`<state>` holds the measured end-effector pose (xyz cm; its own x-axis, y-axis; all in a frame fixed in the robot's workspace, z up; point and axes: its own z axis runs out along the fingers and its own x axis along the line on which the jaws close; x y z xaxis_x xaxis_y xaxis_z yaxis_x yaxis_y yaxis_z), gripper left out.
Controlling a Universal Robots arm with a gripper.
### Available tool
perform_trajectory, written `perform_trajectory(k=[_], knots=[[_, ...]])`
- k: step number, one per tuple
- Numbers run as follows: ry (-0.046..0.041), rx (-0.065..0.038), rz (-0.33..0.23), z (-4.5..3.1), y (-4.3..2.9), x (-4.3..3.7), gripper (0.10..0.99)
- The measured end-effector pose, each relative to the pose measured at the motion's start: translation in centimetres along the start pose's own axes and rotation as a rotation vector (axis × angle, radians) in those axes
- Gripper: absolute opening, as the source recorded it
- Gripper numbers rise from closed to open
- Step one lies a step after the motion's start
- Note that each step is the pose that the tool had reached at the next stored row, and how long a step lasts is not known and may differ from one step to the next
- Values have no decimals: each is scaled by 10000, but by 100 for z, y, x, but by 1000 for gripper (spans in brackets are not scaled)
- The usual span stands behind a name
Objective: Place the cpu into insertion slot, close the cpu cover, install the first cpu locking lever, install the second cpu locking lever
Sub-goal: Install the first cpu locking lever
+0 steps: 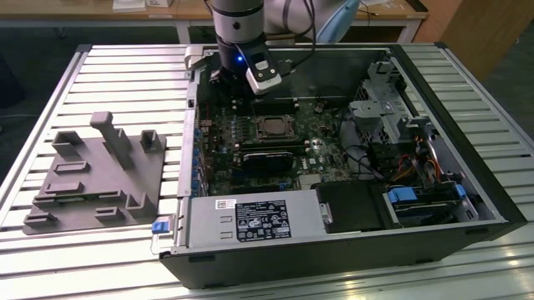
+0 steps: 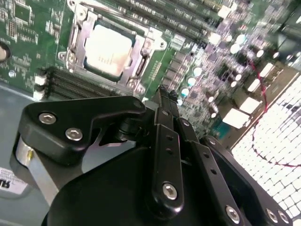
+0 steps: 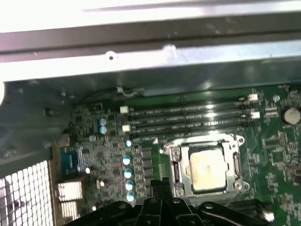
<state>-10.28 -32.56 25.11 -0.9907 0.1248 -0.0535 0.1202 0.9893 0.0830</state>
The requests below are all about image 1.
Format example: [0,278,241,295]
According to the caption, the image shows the metal socket cover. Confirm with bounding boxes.
[254,115,296,140]

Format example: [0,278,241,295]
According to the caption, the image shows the silver CPU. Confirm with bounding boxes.
[262,120,288,134]

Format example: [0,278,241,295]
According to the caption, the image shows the black RAM slot row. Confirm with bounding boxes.
[251,98,298,115]

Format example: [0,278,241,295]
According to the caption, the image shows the CPU socket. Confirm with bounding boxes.
[252,114,298,141]

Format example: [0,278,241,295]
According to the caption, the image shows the black expansion slot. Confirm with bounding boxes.
[231,184,288,193]

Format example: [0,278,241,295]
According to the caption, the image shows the black drive bay cover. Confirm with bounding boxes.
[312,181,404,234]

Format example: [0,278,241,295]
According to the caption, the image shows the black graphics card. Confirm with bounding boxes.
[239,150,295,172]

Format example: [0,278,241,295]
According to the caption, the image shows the green motherboard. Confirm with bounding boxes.
[197,98,364,196]

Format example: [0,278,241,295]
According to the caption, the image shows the silver drive cage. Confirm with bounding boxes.
[348,61,435,146]

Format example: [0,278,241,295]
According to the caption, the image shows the wooden desk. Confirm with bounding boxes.
[0,0,430,44]

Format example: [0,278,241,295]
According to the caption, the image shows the silver power supply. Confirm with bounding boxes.
[183,190,331,248]

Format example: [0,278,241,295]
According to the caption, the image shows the grey parts rack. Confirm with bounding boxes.
[21,111,168,236]

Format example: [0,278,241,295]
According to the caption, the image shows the blue case latch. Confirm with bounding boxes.
[152,215,175,234]

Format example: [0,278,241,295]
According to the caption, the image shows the hard disk in blue carrier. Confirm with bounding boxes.
[383,184,464,229]

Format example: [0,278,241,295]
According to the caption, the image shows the black PC case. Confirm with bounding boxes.
[157,42,527,290]

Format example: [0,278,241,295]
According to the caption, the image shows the wooden cabinet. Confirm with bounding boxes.
[440,0,534,81]

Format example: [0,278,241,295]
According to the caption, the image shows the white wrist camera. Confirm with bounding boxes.
[244,52,284,95]

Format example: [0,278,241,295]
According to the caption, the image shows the black cable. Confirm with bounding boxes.
[338,111,390,182]

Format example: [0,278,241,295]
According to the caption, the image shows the coloured wire bundle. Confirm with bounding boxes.
[395,152,444,183]

